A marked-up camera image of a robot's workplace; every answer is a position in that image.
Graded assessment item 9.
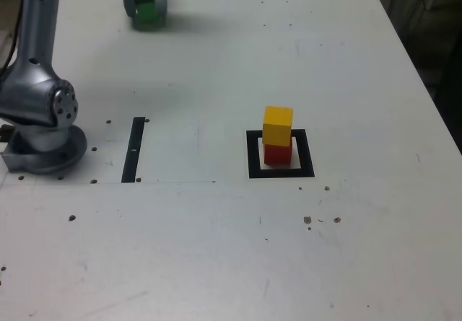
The green cube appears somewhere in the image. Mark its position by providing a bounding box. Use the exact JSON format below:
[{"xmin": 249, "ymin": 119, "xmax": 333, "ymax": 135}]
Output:
[{"xmin": 132, "ymin": 0, "xmax": 160, "ymax": 25}]

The yellow cube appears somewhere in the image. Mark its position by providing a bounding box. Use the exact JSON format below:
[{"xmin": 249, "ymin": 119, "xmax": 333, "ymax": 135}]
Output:
[{"xmin": 262, "ymin": 105, "xmax": 294, "ymax": 147}]

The red cube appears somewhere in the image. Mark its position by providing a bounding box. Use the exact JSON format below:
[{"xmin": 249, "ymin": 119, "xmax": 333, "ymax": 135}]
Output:
[{"xmin": 263, "ymin": 143, "xmax": 293, "ymax": 166}]

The black tape square outline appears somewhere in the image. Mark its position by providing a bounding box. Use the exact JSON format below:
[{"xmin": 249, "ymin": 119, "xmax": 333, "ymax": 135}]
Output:
[{"xmin": 245, "ymin": 128, "xmax": 315, "ymax": 180}]

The black tape strip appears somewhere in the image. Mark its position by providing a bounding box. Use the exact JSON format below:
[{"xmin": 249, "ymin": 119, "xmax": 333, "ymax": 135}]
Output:
[{"xmin": 121, "ymin": 116, "xmax": 145, "ymax": 184}]

